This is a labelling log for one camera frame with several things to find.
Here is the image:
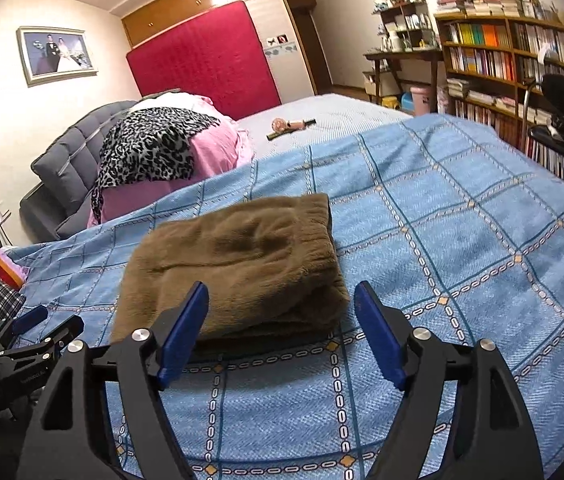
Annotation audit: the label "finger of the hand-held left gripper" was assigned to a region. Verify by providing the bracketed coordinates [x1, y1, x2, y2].
[0, 316, 86, 362]
[0, 304, 49, 353]

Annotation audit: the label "framed wedding photo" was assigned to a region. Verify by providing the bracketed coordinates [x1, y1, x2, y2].
[16, 25, 99, 86]

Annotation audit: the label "pink bin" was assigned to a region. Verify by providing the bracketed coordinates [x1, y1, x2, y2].
[409, 85, 433, 117]

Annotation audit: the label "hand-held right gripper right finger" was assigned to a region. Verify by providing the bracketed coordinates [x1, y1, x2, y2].
[353, 281, 545, 480]

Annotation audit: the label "red mattress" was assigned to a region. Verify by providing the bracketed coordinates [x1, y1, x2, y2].
[126, 0, 283, 122]

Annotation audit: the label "wooden bookshelf with books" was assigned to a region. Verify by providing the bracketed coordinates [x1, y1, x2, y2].
[433, 0, 564, 197]

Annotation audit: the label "pink quilt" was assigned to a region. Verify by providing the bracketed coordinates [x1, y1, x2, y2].
[87, 91, 255, 226]

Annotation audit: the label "wooden desk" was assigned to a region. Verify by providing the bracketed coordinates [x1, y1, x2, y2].
[363, 46, 445, 113]

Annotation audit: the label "bed with pale sheet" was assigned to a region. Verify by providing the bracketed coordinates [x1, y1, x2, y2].
[236, 92, 413, 162]

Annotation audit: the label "pink hairbrush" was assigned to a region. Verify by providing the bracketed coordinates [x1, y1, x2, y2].
[272, 117, 309, 134]

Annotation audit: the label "desk shelf with ornaments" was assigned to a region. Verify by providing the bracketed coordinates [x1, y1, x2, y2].
[373, 0, 438, 53]

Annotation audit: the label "brown fleece pants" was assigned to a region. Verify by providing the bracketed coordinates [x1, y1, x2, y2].
[111, 192, 351, 357]

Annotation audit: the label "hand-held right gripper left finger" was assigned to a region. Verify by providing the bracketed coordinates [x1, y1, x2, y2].
[16, 281, 210, 480]

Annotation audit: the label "blue checked blanket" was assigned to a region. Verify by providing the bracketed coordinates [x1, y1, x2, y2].
[7, 112, 564, 480]

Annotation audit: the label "leopard print cloth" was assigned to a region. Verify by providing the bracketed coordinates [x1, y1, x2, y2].
[91, 106, 223, 221]

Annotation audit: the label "grey padded headboard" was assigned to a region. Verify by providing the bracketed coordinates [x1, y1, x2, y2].
[19, 100, 139, 242]

